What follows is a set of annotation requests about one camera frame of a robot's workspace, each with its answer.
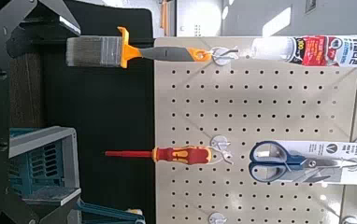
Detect blue scissors on card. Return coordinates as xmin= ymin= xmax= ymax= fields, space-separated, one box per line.
xmin=249 ymin=139 xmax=357 ymax=186

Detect blue grey plastic crate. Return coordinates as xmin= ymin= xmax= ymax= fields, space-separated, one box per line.
xmin=8 ymin=125 xmax=81 ymax=200

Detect orange grey paintbrush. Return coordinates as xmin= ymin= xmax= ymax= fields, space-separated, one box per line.
xmin=65 ymin=26 xmax=213 ymax=69

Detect beige pegboard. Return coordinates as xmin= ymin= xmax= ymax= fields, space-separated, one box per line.
xmin=152 ymin=36 xmax=357 ymax=224

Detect red yellow screwdriver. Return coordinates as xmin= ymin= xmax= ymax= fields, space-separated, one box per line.
xmin=105 ymin=145 xmax=213 ymax=166

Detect white red glue tube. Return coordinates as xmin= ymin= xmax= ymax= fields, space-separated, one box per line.
xmin=250 ymin=35 xmax=357 ymax=72

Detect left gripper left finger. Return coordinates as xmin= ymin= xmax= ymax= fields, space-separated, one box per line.
xmin=9 ymin=186 xmax=82 ymax=224

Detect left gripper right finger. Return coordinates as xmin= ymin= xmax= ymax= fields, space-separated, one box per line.
xmin=7 ymin=0 xmax=81 ymax=59

